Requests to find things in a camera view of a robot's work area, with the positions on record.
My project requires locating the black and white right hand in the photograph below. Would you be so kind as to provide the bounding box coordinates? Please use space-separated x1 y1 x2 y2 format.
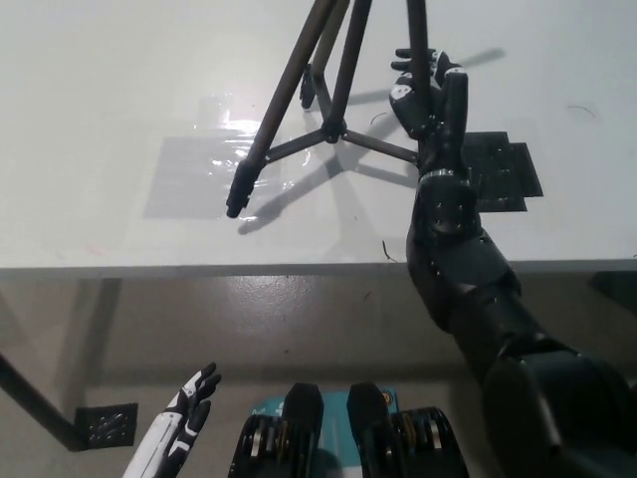
386 47 472 177

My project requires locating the white and black left hand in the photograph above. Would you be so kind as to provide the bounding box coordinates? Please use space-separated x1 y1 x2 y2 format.
121 361 223 478

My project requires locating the bronze and black camera tripod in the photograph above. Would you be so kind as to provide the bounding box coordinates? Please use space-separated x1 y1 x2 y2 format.
226 0 437 220

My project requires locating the black table leg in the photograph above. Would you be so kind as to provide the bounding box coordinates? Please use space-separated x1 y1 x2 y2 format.
0 351 85 452

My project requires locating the black and teal robot torso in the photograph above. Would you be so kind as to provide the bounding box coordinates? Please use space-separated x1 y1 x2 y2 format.
228 381 472 478

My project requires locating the clear tape patch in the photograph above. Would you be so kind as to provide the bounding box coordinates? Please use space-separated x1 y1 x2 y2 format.
142 93 311 221

